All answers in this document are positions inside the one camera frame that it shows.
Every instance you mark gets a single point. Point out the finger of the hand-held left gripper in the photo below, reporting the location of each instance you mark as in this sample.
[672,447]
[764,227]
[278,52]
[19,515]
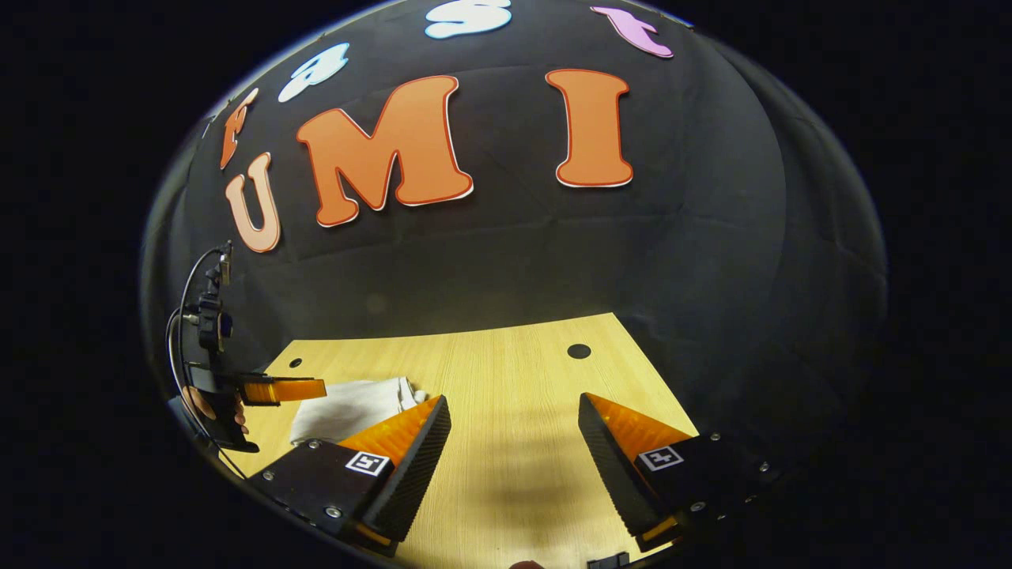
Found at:
[292,391]

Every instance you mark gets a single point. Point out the white jeans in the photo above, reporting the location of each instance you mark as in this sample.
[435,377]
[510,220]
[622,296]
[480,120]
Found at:
[348,411]

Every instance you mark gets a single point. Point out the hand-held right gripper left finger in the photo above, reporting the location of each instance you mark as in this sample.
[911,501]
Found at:
[415,474]

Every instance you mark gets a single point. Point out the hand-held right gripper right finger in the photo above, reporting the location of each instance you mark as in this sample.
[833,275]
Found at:
[613,474]

